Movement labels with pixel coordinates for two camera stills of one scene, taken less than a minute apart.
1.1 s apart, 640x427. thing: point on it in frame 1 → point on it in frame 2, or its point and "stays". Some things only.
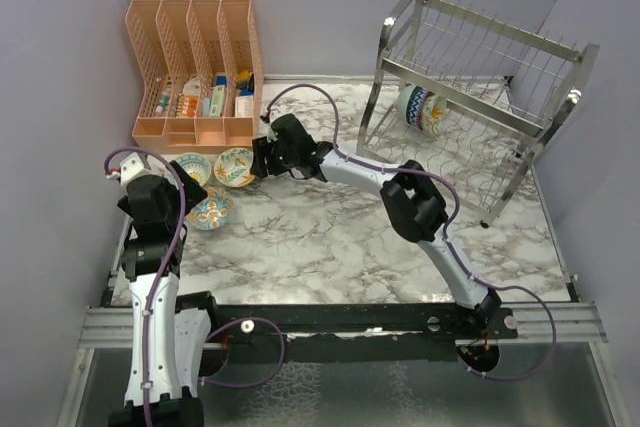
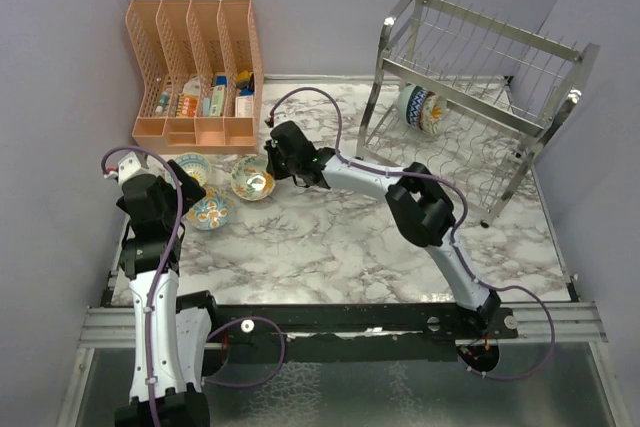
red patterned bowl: x=415 y=106 stays
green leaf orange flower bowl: x=233 y=167 → x=251 y=180
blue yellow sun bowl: x=196 y=165 stays
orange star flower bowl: x=435 y=114 stays
